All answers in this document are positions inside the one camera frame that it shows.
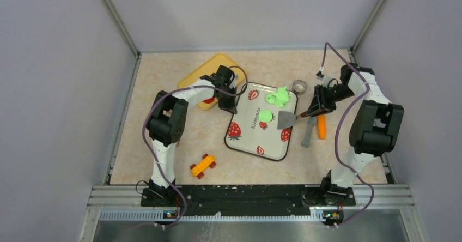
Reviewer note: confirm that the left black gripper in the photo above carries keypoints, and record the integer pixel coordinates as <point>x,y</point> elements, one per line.
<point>230,106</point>

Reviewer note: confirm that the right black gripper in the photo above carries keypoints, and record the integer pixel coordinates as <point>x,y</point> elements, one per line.
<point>316,108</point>

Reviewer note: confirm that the yellow tray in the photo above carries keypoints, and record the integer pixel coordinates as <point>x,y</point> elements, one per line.
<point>208,68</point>

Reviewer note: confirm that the metal ring cutter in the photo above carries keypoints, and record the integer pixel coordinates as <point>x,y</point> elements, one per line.
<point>299,87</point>

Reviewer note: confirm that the metal scraper brown handle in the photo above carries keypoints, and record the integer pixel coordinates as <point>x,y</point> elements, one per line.
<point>287,119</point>

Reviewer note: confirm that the green dough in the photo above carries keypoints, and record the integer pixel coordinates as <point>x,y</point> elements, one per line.
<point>279,98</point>

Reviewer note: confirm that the round green dough wrapper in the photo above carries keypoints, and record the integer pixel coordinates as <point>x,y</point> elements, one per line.
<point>265,116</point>

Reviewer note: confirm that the white strawberry tray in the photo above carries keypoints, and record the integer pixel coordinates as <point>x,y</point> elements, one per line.
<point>247,134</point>

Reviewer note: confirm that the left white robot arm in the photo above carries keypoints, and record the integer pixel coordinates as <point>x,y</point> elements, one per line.
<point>165,122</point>

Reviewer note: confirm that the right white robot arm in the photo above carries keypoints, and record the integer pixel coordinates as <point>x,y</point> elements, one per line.
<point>373,132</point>

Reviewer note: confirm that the red dough disc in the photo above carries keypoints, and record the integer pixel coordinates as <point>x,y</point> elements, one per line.
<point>208,101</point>

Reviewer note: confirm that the grey plastic tool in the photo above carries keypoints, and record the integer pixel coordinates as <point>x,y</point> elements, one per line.
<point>311,123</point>

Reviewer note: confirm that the yellow toy car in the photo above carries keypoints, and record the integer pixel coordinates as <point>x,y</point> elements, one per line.
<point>208,161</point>

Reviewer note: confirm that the aluminium frame rail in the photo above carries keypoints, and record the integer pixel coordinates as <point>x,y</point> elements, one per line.
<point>123,203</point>

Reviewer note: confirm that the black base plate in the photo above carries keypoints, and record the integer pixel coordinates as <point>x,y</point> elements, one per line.
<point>248,200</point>

